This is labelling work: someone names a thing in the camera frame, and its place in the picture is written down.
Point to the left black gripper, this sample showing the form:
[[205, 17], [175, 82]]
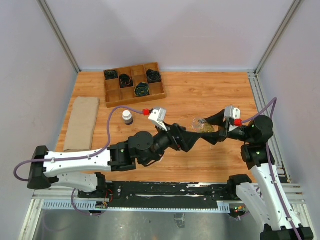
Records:
[[187, 140]]

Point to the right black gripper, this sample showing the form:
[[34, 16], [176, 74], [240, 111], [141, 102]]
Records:
[[217, 119]]

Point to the clear jar of yellow pills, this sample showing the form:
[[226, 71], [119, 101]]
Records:
[[200, 125]]

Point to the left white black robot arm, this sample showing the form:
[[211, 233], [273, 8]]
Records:
[[79, 169]]

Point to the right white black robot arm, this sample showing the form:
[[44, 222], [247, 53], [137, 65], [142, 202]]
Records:
[[270, 208]]

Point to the brown bottle with white cap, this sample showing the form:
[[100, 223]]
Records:
[[127, 117]]

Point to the wooden compartment tray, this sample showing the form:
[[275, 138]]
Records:
[[133, 84]]

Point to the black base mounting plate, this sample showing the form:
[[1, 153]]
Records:
[[163, 195]]

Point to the folded beige cloth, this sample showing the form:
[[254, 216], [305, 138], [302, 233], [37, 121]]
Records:
[[81, 126]]

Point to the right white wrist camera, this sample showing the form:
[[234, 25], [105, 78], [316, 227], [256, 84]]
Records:
[[232, 112]]

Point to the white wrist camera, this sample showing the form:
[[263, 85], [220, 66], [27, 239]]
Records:
[[232, 112], [157, 117]]

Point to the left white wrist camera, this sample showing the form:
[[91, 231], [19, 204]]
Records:
[[157, 117]]

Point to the grey slotted cable duct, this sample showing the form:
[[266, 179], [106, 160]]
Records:
[[91, 205]]

